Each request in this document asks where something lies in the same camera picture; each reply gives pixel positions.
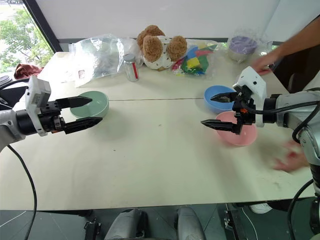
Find white shoe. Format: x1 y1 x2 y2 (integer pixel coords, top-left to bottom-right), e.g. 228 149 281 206
248 202 274 215

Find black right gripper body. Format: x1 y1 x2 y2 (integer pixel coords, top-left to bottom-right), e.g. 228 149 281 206
231 84 257 135

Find person's left hand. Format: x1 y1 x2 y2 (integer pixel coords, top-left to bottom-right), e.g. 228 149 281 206
273 139 311 173

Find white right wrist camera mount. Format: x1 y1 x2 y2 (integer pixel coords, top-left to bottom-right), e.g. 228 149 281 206
233 65 267 129

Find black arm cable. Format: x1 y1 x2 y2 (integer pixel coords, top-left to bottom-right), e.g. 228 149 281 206
6 144 38 240
238 101 320 240

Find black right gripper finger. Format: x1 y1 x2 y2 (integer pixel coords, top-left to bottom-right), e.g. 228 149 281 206
200 119 238 134
210 91 238 104

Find black window frame post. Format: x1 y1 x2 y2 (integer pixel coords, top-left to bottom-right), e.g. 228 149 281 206
22 0 62 54

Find pink-red bowl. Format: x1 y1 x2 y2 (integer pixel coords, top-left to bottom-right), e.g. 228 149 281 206
215 111 259 147

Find person's dark clothing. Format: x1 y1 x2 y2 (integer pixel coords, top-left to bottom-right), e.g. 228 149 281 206
273 48 320 94

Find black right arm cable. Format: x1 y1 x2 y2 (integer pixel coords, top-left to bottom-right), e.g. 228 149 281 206
238 101 320 240

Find black chair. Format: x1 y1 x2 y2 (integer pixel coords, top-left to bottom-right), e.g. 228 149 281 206
0 74 29 109

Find brown teddy bear plush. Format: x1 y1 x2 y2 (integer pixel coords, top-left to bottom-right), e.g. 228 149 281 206
136 24 189 71

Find black table leg bracket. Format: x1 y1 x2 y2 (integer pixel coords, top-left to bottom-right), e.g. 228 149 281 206
83 215 102 240
223 203 241 240

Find small clear jar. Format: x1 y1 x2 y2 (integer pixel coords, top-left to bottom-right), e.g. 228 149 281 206
122 53 140 83

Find bagged cup with purple filling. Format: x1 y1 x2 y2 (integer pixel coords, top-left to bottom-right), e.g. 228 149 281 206
226 27 269 63

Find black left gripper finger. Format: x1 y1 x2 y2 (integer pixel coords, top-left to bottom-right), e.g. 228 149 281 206
55 96 94 110
63 116 104 136

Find bag of colourful toy pieces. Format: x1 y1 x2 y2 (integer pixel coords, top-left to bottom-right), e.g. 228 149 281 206
170 39 219 79

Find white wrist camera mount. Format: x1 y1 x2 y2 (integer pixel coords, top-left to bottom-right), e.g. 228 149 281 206
24 75 52 137
233 65 267 129

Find clear plastic zip bag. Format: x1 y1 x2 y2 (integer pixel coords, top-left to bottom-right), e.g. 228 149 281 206
68 33 141 89

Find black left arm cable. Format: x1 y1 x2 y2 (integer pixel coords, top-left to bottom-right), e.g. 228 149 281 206
6 144 38 240

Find green bowl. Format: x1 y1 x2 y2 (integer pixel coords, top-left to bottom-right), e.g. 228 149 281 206
69 90 110 120

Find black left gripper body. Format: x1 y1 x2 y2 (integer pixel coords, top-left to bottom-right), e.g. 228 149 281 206
37 99 67 135

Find blue bowl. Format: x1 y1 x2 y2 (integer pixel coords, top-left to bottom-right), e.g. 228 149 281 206
203 85 238 113

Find person's right hand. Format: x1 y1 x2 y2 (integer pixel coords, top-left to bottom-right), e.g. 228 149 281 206
250 49 283 76

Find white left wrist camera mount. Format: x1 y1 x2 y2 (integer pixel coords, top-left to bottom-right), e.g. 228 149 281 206
24 75 52 137

